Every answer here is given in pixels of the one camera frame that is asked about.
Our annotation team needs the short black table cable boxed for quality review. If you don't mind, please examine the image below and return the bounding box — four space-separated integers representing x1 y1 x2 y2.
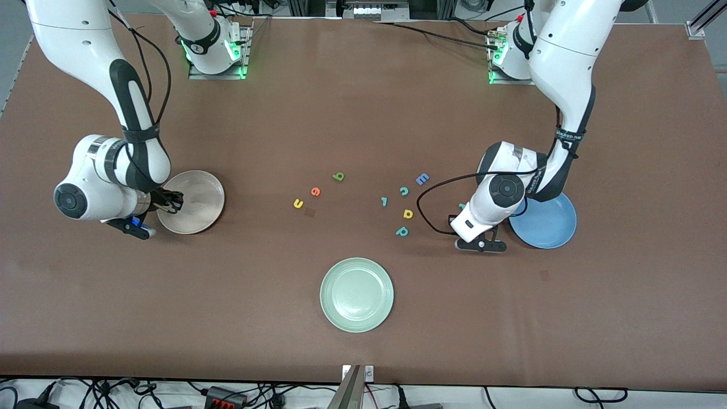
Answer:
449 17 498 36

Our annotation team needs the aluminium frame with silver device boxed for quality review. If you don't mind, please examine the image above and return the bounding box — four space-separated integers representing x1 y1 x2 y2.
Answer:
287 0 455 21

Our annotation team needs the beige brown plate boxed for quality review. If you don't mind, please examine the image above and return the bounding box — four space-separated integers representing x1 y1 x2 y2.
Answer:
157 170 225 235

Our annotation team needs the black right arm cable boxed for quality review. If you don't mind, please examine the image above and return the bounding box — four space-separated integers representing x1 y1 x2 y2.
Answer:
108 0 173 197

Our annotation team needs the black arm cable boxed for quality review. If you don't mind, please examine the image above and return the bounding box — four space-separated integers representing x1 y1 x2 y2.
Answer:
416 0 580 236
108 0 173 197

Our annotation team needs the grey aluminium bar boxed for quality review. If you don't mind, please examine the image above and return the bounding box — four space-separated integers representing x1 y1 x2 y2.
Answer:
327 365 363 409

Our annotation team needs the blue plate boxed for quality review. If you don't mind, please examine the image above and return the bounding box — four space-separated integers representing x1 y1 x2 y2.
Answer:
509 192 578 249

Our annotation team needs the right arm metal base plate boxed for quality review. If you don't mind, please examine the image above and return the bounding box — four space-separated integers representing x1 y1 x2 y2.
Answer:
189 23 254 81

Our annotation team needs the pale green plate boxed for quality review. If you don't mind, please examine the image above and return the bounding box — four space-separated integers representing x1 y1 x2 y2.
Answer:
320 257 395 333

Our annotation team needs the brown table cover sheet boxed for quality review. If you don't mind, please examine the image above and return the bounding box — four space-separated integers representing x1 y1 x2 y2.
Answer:
0 12 727 393

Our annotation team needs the long black table cable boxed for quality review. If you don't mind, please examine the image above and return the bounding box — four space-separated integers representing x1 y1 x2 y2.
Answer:
376 20 500 51

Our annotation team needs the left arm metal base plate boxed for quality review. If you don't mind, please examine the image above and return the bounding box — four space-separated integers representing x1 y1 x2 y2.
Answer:
488 26 549 86

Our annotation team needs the black looped cable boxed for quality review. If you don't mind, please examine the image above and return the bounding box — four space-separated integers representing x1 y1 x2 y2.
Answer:
573 387 629 404

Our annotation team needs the aluminium extrusion rail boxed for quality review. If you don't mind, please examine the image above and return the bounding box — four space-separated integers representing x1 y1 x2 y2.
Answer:
687 0 718 36

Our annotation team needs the black box with orange connectors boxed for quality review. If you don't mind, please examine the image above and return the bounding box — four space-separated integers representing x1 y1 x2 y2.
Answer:
206 386 248 409

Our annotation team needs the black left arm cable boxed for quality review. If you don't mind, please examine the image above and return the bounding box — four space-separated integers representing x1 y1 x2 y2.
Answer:
416 0 580 236

